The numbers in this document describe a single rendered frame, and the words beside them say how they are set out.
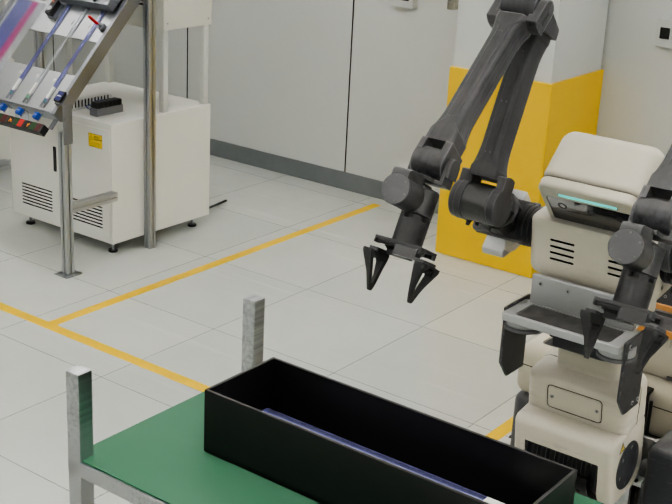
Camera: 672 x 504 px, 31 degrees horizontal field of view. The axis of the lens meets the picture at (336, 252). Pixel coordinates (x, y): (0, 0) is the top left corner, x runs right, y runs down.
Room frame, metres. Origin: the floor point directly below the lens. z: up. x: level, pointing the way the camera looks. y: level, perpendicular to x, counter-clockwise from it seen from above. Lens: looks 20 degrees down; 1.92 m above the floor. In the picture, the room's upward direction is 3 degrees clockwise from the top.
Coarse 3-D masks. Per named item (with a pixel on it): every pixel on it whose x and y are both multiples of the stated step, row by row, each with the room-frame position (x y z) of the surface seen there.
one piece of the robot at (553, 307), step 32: (544, 288) 2.24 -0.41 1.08; (576, 288) 2.20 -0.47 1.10; (512, 320) 2.18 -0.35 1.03; (544, 320) 2.17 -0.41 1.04; (576, 320) 2.17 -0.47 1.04; (608, 320) 2.16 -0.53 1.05; (512, 352) 2.25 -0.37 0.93; (576, 352) 2.20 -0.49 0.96; (608, 352) 2.06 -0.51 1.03; (640, 384) 2.14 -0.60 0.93
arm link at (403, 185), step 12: (396, 168) 2.05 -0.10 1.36; (408, 168) 2.13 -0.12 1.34; (444, 168) 2.09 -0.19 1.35; (456, 168) 2.11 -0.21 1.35; (384, 180) 2.05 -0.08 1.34; (396, 180) 2.04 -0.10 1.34; (408, 180) 2.03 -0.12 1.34; (420, 180) 2.07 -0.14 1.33; (432, 180) 2.08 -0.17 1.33; (444, 180) 2.09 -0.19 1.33; (384, 192) 2.04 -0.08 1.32; (396, 192) 2.03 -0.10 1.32; (408, 192) 2.02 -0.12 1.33; (420, 192) 2.05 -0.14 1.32; (396, 204) 2.02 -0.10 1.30; (408, 204) 2.03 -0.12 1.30; (420, 204) 2.05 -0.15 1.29
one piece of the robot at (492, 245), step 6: (516, 192) 2.40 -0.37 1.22; (522, 192) 2.40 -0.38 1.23; (522, 198) 2.39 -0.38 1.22; (486, 240) 2.36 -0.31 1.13; (492, 240) 2.35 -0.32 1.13; (498, 240) 2.35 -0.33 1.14; (504, 240) 2.34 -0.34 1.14; (486, 246) 2.35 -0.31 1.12; (492, 246) 2.35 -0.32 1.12; (498, 246) 2.34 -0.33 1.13; (504, 246) 2.33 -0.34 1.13; (486, 252) 2.35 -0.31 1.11; (492, 252) 2.34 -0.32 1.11; (498, 252) 2.33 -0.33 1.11; (504, 252) 2.33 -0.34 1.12
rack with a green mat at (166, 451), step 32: (256, 320) 2.04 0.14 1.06; (256, 352) 2.04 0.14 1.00; (160, 416) 1.86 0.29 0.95; (192, 416) 1.87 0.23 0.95; (96, 448) 1.74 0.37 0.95; (128, 448) 1.74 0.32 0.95; (160, 448) 1.75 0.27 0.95; (192, 448) 1.76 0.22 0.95; (96, 480) 1.67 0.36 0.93; (128, 480) 1.64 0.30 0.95; (160, 480) 1.65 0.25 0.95; (192, 480) 1.65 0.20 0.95; (224, 480) 1.66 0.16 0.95; (256, 480) 1.66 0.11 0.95
